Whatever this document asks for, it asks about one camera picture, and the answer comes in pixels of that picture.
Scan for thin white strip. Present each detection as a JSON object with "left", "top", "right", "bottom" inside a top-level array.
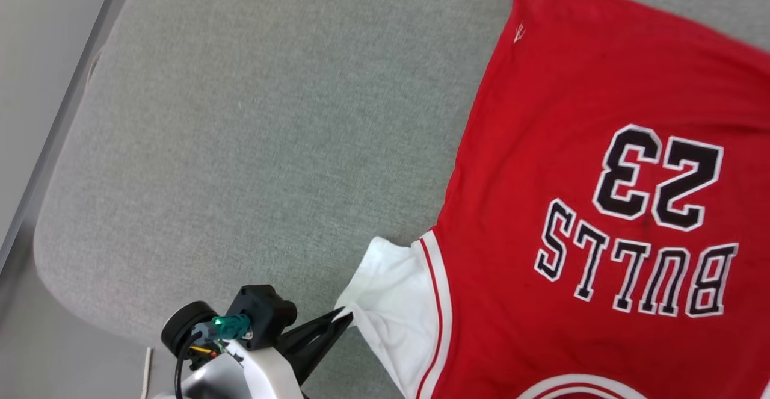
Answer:
[{"left": 141, "top": 347, "right": 153, "bottom": 399}]

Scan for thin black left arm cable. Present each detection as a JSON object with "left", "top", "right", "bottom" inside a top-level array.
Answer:
[{"left": 174, "top": 329, "right": 209, "bottom": 399}]

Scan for teal cable connector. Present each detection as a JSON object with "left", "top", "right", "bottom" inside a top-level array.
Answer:
[{"left": 211, "top": 314, "right": 251, "bottom": 341}]

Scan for red white basketball jersey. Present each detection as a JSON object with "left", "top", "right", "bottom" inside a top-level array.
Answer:
[{"left": 335, "top": 0, "right": 770, "bottom": 399}]

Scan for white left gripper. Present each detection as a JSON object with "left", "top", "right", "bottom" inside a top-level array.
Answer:
[{"left": 232, "top": 310, "right": 354, "bottom": 399}]

